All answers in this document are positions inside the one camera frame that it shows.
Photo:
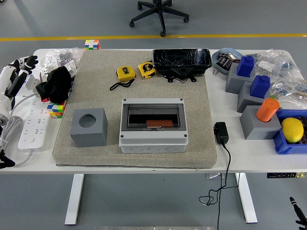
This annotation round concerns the light blue dish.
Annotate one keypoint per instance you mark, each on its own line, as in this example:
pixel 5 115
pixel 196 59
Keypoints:
pixel 227 51

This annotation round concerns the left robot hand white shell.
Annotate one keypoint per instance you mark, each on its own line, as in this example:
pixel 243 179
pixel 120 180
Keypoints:
pixel 6 81

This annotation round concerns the colourful puzzle cube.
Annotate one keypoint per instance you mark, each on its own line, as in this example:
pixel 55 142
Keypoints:
pixel 56 111
pixel 92 44

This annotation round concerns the orange cylinder battery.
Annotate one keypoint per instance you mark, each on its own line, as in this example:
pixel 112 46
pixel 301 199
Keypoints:
pixel 267 110
pixel 159 123

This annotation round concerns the small metal screws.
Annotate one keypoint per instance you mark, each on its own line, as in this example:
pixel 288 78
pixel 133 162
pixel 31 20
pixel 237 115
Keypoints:
pixel 215 72

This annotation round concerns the grey block with square hole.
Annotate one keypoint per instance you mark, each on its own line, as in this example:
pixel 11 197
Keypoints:
pixel 244 98
pixel 233 81

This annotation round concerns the grey plastic electrical box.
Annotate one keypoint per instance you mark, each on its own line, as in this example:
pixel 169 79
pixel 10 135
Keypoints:
pixel 153 143

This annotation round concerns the grey-brown mat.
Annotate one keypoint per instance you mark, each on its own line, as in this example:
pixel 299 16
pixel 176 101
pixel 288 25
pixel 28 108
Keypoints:
pixel 96 72

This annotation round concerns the white power strip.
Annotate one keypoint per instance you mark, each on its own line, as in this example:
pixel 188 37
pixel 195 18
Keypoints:
pixel 33 127

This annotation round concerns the clear bag of parts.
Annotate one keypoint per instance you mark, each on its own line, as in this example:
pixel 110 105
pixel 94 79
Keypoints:
pixel 292 88
pixel 60 56
pixel 275 57

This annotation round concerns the white circuit breaker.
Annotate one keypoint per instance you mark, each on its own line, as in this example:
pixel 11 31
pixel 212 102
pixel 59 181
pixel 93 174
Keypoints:
pixel 33 82

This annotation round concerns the black plastic tray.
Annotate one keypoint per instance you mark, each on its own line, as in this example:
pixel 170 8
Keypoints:
pixel 182 60

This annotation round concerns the yellow lemon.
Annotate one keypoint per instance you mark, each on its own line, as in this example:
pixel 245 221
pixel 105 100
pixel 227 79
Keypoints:
pixel 292 129

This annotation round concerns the blue plastic bin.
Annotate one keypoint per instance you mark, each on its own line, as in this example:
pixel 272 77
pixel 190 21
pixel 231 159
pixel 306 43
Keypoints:
pixel 280 146

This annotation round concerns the black office chair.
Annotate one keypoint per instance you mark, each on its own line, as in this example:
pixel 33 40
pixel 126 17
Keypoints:
pixel 159 12

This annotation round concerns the silver bracket under table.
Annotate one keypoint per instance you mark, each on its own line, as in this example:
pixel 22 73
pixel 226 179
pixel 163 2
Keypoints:
pixel 212 175

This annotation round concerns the silver metal clip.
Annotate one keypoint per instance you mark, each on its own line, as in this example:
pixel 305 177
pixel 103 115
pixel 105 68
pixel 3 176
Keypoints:
pixel 233 57

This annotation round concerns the grey block with round hole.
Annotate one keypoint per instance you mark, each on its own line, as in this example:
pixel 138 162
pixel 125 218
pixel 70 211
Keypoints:
pixel 91 136
pixel 254 127

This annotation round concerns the blue square battery block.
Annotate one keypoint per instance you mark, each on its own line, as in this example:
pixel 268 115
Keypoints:
pixel 260 86
pixel 245 67

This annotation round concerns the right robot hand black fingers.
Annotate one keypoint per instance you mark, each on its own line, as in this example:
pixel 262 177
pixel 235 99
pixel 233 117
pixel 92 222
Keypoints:
pixel 296 208

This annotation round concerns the black table control panel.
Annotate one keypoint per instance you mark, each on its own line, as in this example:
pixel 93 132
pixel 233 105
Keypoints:
pixel 278 175

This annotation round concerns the black power adapter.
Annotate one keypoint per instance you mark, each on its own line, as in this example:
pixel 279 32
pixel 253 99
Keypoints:
pixel 221 133

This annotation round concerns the white table leg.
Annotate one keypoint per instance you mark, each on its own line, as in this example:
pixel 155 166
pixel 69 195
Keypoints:
pixel 247 198
pixel 74 198

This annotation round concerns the smoky transparent box lid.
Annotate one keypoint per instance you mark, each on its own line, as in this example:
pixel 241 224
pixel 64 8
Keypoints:
pixel 153 112

